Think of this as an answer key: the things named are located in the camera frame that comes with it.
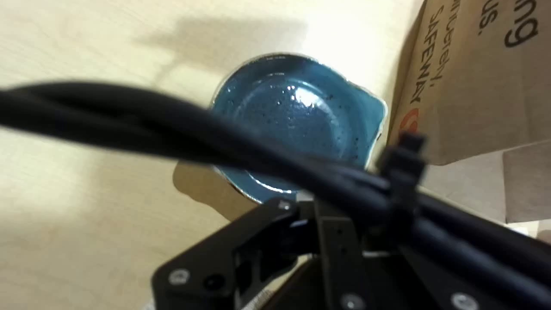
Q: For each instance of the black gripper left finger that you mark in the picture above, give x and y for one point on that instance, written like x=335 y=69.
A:
x=230 y=267

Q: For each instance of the brown paper bag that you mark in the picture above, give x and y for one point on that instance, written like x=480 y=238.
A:
x=478 y=85

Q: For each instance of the blue plate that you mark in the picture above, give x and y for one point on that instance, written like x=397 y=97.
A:
x=306 y=105

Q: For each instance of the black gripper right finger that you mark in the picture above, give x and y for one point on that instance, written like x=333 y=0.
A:
x=442 y=260

